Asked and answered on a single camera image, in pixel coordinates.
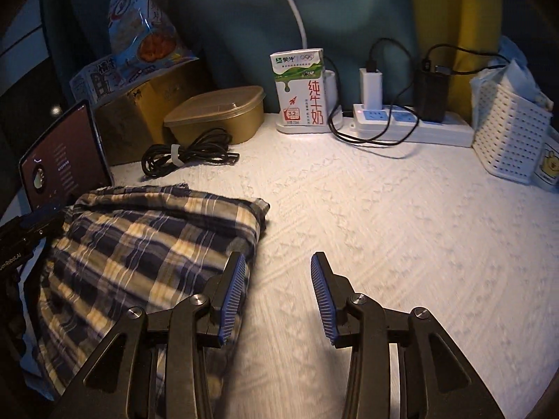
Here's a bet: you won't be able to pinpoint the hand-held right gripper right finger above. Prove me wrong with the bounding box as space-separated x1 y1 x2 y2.
310 251 509 419

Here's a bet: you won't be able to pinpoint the white green milk carton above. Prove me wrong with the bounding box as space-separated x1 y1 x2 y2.
270 48 328 127

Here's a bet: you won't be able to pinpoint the bundled black cable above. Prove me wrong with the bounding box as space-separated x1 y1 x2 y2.
142 128 241 181

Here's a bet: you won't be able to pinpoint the white charger plug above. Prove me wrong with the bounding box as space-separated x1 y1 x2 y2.
359 67 385 111

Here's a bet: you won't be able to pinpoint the tablet with dark screen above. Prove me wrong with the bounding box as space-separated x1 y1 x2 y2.
18 100 115 211

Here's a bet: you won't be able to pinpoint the black power adapter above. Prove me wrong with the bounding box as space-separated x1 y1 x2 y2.
413 67 451 122

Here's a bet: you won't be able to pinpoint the black adapter cable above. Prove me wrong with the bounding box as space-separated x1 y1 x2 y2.
420 44 508 78

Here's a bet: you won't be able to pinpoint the black charger cable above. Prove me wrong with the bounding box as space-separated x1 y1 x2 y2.
327 37 421 146

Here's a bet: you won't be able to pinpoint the white plastic basket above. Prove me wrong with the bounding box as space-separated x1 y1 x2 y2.
469 59 553 182

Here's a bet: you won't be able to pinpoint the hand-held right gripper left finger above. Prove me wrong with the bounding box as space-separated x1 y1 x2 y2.
50 251 252 419

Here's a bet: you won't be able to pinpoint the white bear print mug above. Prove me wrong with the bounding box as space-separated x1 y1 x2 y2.
530 133 559 193

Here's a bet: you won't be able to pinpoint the gold lidded food container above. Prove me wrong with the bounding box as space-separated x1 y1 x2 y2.
163 86 266 146

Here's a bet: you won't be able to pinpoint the white power strip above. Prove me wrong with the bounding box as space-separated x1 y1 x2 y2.
343 104 475 148

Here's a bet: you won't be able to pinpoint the yellow cardboard roll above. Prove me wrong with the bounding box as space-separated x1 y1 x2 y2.
401 0 504 119

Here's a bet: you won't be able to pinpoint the white textured tablecloth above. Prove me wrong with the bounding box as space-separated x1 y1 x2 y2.
0 111 559 419

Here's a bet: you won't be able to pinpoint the blue printed snack bag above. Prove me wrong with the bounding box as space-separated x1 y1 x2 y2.
70 0 198 108

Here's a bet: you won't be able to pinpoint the brown cardboard box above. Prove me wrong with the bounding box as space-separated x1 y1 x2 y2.
94 59 219 167

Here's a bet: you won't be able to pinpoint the plaid pants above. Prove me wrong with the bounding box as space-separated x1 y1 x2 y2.
32 183 271 407

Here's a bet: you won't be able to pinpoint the white gooseneck desk lamp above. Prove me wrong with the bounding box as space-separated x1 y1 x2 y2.
267 0 347 136

